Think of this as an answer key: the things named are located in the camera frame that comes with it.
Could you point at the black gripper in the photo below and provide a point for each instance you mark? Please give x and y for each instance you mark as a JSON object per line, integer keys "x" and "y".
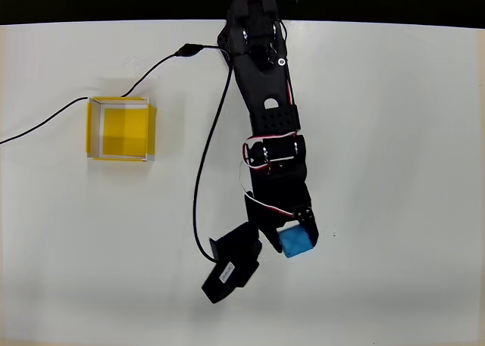
{"x": 285, "y": 214}

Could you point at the blue cube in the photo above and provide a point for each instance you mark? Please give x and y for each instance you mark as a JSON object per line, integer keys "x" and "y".
{"x": 295, "y": 243}

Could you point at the yellow square tray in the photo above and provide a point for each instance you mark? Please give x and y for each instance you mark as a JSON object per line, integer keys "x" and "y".
{"x": 123, "y": 128}

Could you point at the black webcam with white label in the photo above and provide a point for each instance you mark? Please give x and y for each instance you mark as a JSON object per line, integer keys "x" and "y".
{"x": 231, "y": 264}

